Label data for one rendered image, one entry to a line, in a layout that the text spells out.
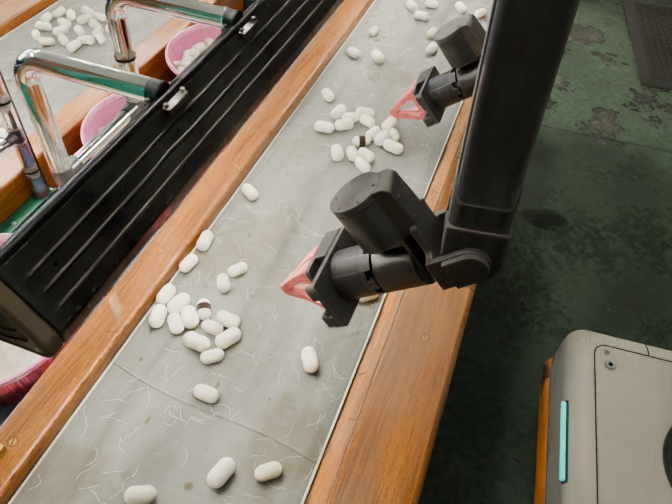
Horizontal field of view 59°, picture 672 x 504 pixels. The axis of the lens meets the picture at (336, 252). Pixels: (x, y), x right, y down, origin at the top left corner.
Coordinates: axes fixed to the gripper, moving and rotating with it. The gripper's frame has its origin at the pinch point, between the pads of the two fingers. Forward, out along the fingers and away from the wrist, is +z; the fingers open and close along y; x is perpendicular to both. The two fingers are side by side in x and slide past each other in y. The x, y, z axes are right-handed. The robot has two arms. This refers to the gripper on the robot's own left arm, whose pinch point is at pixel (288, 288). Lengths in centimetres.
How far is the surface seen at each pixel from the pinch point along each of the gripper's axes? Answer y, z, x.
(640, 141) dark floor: -187, -2, 112
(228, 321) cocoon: 1.1, 12.9, 2.4
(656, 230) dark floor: -135, -7, 117
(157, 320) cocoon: 4.6, 19.6, -3.2
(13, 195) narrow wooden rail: -9, 48, -24
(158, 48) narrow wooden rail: -55, 47, -27
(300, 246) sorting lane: -16.9, 11.6, 5.6
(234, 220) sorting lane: -17.9, 20.8, -2.0
